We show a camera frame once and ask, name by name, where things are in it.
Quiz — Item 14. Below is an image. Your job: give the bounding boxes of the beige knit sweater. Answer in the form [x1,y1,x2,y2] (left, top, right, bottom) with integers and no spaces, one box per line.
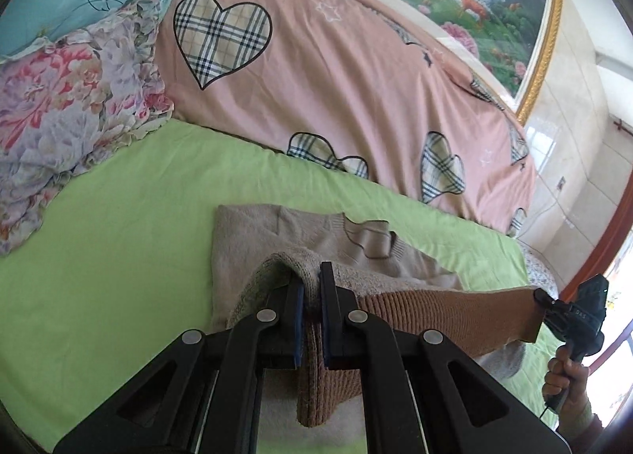
[211,204,544,437]

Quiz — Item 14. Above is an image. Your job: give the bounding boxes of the person's right hand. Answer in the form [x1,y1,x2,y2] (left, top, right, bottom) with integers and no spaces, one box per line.
[542,347,589,401]

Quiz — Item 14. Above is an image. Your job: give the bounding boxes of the green sleeve cuff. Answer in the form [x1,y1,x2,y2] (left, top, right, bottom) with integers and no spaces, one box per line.
[558,395,593,441]

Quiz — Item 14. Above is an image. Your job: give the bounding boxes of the green bed sheet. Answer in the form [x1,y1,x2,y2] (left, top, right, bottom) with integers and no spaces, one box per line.
[0,117,563,452]

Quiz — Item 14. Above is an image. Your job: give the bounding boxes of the floral ruffled pillow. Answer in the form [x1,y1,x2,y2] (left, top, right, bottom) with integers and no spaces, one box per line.
[1,0,174,255]

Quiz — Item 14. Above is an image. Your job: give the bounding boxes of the pink heart-pattern quilt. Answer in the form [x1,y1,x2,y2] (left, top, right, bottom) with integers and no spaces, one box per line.
[157,0,535,235]

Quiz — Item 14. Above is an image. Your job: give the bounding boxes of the red-brown door frame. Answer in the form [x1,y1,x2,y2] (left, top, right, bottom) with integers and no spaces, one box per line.
[558,205,633,376]

